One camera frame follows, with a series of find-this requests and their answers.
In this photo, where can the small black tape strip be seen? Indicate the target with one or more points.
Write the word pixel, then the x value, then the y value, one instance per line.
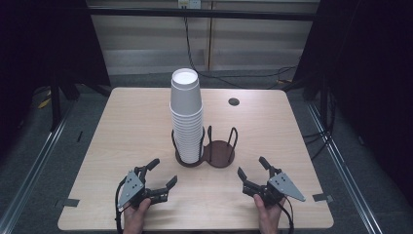
pixel 79 136

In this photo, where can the stack of white paper cups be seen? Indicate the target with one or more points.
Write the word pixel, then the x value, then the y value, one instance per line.
pixel 186 139

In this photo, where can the white paper cup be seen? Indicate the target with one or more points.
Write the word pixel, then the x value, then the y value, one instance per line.
pixel 185 96

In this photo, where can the metal floor rail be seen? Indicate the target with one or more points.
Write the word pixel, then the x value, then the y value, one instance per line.
pixel 29 175
pixel 344 175

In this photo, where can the black horizontal bar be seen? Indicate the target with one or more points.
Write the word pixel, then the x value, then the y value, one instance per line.
pixel 195 13

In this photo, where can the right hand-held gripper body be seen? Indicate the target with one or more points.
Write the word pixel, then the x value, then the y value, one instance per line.
pixel 281 187

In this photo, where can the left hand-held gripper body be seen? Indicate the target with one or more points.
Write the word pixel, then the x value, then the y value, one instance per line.
pixel 131 188

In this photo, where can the grey tape piece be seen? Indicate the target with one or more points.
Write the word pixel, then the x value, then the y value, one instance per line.
pixel 67 202
pixel 322 197

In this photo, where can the white wall socket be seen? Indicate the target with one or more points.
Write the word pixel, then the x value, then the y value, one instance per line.
pixel 189 3

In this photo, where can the person's left hand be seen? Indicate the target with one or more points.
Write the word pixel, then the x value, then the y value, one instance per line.
pixel 136 213

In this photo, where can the person's right hand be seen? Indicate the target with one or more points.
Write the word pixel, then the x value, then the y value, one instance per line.
pixel 268 213

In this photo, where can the black metal stand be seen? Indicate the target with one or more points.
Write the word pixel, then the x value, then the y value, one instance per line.
pixel 55 107

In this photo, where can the dark curtain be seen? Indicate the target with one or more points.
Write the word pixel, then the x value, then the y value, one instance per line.
pixel 373 65
pixel 39 42

